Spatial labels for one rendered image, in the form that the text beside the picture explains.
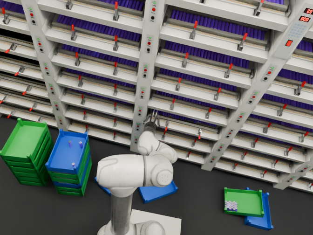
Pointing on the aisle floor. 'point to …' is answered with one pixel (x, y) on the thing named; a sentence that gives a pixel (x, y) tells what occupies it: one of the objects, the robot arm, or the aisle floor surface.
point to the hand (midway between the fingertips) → (154, 113)
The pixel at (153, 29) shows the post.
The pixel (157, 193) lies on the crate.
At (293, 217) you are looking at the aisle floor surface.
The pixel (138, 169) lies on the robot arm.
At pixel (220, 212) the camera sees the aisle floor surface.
